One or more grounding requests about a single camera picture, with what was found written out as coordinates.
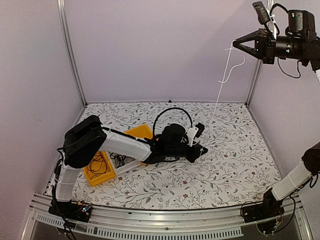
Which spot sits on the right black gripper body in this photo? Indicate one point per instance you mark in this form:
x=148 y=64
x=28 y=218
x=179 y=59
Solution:
x=270 y=47

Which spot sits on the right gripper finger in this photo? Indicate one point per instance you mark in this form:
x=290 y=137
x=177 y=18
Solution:
x=249 y=50
x=251 y=37

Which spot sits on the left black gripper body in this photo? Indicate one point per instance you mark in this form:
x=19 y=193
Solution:
x=191 y=157

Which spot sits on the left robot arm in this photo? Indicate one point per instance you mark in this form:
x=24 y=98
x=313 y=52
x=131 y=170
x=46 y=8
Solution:
x=84 y=140

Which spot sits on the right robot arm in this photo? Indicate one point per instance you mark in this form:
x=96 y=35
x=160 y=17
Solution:
x=301 y=43

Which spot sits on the floral table cloth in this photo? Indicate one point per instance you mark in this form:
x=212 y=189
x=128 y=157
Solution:
x=237 y=168

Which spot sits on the far yellow plastic bin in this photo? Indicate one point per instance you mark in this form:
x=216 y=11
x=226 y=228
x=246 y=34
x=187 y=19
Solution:
x=141 y=131

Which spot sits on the yellow plastic bin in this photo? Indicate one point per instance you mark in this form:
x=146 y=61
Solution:
x=99 y=169
x=141 y=131

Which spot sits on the white translucent plastic bin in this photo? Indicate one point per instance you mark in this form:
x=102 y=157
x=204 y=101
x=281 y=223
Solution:
x=122 y=164

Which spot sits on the near yellow plastic bin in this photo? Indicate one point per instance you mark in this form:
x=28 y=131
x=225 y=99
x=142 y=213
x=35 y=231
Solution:
x=99 y=169

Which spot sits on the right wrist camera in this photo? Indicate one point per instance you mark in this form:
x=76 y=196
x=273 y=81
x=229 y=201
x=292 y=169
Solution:
x=265 y=19

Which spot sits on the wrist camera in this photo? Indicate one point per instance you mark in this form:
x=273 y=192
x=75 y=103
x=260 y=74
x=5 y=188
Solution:
x=265 y=19
x=194 y=132

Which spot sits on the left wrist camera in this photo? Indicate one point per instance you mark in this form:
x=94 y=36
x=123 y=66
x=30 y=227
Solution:
x=194 y=132

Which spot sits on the right aluminium frame post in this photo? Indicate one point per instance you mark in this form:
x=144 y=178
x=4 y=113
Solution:
x=257 y=71

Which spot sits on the aluminium frame post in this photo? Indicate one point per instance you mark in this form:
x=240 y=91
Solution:
x=257 y=71
x=61 y=7

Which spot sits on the front aluminium rail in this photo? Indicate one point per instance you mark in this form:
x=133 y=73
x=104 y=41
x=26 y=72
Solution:
x=112 y=223

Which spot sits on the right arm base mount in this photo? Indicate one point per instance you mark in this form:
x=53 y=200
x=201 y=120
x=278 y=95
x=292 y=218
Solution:
x=262 y=211

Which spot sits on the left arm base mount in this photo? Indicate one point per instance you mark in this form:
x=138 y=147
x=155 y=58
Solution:
x=79 y=211

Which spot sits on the left aluminium frame post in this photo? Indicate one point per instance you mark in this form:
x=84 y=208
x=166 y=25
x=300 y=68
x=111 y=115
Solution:
x=61 y=7

